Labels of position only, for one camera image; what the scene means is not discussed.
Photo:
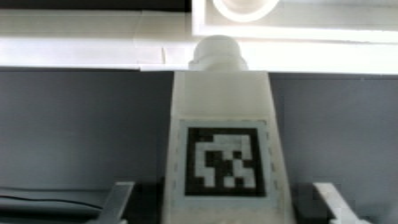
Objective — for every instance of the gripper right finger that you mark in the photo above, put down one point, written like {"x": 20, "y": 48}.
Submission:
{"x": 343, "y": 214}

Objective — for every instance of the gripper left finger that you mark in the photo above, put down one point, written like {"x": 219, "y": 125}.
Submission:
{"x": 115, "y": 203}

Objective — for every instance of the white table leg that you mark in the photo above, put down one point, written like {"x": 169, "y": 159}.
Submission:
{"x": 226, "y": 180}

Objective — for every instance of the white square tabletop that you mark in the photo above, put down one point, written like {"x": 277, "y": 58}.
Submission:
{"x": 314, "y": 20}

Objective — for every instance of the white L-shaped obstacle wall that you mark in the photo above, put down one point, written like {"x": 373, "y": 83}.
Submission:
{"x": 144, "y": 40}

